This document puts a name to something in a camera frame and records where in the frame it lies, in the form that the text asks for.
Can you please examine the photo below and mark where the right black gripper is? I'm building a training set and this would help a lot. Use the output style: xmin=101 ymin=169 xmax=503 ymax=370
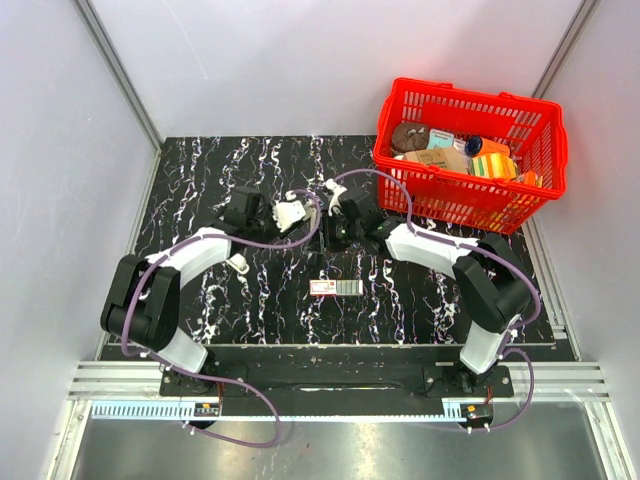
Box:
xmin=306 ymin=210 xmax=364 ymax=255

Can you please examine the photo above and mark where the black grey stapler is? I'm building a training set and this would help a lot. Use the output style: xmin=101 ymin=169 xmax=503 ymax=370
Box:
xmin=307 ymin=207 xmax=329 ymax=256

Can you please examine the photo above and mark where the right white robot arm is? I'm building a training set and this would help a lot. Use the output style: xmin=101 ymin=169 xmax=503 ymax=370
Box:
xmin=312 ymin=180 xmax=534 ymax=396

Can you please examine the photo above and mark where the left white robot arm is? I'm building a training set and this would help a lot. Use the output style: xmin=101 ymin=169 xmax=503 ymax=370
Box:
xmin=100 ymin=187 xmax=282 ymax=396

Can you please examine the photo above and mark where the staple box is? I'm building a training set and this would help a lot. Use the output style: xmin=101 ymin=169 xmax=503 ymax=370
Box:
xmin=309 ymin=280 xmax=364 ymax=296

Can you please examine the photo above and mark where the brown round object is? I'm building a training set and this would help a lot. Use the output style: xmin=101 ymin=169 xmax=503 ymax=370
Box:
xmin=390 ymin=122 xmax=429 ymax=155

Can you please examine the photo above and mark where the brown cardboard box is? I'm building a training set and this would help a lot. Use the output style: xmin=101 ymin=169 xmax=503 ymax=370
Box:
xmin=403 ymin=147 xmax=469 ymax=174

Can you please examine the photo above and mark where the teal white card box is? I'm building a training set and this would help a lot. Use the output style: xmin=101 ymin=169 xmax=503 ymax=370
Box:
xmin=427 ymin=128 xmax=455 ymax=149

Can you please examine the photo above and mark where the orange bottle blue cap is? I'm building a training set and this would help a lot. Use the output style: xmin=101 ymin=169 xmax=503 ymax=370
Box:
xmin=465 ymin=135 xmax=511 ymax=157

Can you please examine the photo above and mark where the yellow green sponge pack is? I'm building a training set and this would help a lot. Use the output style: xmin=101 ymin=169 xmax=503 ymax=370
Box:
xmin=469 ymin=153 xmax=519 ymax=180

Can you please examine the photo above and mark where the orange snack packet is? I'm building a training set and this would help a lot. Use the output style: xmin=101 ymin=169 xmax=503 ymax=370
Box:
xmin=512 ymin=170 xmax=543 ymax=188

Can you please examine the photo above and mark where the red plastic basket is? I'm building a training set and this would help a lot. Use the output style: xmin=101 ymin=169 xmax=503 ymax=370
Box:
xmin=373 ymin=78 xmax=569 ymax=234

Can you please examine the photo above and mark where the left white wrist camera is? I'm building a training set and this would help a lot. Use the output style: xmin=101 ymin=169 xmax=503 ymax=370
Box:
xmin=272 ymin=200 xmax=308 ymax=234

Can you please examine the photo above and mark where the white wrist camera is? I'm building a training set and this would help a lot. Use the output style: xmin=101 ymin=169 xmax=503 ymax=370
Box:
xmin=272 ymin=200 xmax=308 ymax=234
xmin=324 ymin=179 xmax=347 ymax=216

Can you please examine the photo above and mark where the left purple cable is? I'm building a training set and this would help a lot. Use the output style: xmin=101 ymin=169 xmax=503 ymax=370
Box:
xmin=119 ymin=188 xmax=322 ymax=447

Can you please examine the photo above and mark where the purple cable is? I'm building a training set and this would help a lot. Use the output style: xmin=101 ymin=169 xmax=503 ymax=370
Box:
xmin=119 ymin=188 xmax=322 ymax=447
xmin=324 ymin=168 xmax=542 ymax=434

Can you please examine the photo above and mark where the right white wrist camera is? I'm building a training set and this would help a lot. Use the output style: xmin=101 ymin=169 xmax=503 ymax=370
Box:
xmin=324 ymin=179 xmax=347 ymax=216

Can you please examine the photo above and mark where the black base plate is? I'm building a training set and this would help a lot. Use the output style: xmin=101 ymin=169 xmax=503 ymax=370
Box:
xmin=99 ymin=342 xmax=514 ymax=406

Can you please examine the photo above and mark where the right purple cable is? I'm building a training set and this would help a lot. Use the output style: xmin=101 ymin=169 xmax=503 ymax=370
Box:
xmin=324 ymin=168 xmax=542 ymax=434

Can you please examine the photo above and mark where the aluminium rail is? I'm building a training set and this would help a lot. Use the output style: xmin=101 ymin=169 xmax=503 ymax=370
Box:
xmin=69 ymin=362 xmax=610 ymax=423

